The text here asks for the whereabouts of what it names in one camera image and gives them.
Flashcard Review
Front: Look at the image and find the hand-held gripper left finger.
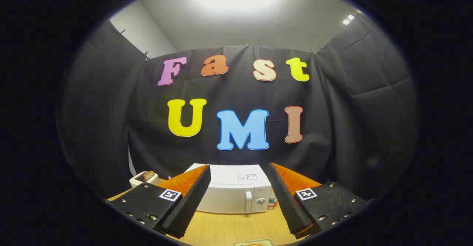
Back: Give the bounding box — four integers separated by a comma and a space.
107, 165, 212, 239

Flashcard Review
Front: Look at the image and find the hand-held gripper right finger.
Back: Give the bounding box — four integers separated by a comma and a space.
264, 162, 370, 239

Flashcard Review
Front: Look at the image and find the white microwave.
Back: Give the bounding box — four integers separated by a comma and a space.
184, 164, 273, 214

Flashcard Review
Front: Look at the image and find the white toaster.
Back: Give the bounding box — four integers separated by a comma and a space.
129, 171, 160, 188

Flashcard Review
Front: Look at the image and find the white rectangular tray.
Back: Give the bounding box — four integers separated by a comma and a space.
233, 239, 276, 246

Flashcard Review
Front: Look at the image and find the black backdrop cloth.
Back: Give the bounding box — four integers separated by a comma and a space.
59, 15, 420, 202

